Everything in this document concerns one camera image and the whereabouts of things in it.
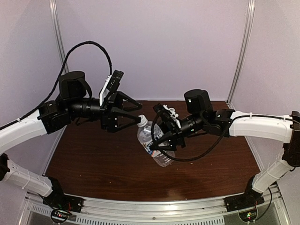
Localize left aluminium frame post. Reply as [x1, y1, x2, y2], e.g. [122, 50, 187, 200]
[49, 0, 66, 64]

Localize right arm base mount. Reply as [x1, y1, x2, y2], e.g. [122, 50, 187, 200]
[224, 176, 265, 212]

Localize aluminium frame post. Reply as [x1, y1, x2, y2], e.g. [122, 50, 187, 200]
[226, 0, 255, 107]
[49, 0, 66, 64]

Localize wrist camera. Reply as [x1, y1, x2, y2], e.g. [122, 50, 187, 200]
[99, 70, 124, 106]
[163, 105, 181, 128]

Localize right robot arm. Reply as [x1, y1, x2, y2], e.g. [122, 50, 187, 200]
[150, 89, 300, 207]

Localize right black braided cable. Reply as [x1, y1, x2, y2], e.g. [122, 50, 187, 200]
[151, 114, 296, 162]

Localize left circuit board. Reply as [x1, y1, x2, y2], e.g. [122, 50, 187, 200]
[50, 209, 72, 223]

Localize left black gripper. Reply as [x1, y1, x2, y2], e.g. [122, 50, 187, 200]
[67, 90, 142, 132]

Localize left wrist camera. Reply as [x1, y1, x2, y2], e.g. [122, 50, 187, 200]
[99, 70, 124, 106]

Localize black braided cable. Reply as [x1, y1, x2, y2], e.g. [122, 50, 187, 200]
[151, 114, 296, 162]
[0, 41, 113, 132]

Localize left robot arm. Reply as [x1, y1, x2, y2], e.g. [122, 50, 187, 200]
[0, 70, 142, 208]

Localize clear water bottle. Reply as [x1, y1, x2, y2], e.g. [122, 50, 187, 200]
[137, 114, 176, 167]

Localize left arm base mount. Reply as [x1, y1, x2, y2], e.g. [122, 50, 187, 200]
[43, 177, 83, 213]

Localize circuit board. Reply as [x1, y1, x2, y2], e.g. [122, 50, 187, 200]
[50, 209, 72, 223]
[239, 209, 258, 223]

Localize white water bottle cap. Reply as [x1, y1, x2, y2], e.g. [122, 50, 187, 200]
[137, 114, 148, 127]

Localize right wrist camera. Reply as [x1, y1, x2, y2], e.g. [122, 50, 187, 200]
[163, 105, 181, 128]

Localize right circuit board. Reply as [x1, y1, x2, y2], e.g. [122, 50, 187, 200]
[239, 209, 258, 223]

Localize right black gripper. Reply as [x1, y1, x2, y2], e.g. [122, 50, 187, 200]
[146, 112, 205, 151]

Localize front aluminium rail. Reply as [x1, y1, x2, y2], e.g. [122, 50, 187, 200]
[17, 185, 291, 225]

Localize left black braided cable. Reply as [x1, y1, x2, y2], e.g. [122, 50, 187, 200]
[0, 41, 113, 132]

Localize right aluminium frame post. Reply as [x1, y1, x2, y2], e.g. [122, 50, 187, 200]
[226, 0, 255, 107]

